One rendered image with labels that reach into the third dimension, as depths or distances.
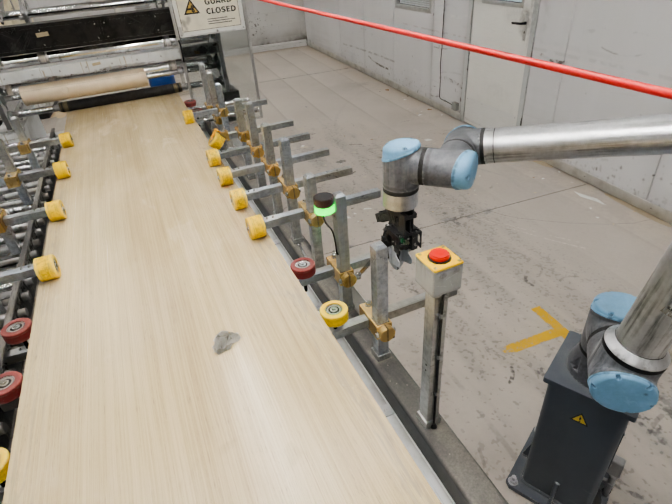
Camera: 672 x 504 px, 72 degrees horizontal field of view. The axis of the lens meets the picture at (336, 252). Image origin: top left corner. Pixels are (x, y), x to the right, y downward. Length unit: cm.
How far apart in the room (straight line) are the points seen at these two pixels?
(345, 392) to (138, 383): 51
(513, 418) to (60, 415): 172
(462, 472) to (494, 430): 97
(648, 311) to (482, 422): 113
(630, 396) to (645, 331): 18
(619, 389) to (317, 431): 75
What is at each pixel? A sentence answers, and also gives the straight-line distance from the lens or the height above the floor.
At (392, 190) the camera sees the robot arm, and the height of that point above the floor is 125.
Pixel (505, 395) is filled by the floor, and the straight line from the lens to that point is 234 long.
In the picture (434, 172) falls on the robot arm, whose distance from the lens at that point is 110.
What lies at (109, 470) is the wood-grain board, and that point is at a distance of 114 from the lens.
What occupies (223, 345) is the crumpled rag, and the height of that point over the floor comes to 90.
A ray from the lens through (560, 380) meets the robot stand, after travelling 163.
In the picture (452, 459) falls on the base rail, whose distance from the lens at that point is 127.
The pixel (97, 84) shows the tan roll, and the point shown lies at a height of 106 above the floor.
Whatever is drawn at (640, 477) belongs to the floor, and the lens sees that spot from 227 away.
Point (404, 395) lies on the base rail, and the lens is 137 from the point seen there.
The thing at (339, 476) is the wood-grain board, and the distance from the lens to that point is 100.
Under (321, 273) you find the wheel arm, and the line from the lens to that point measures 153.
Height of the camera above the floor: 176
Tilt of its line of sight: 34 degrees down
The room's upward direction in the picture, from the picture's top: 5 degrees counter-clockwise
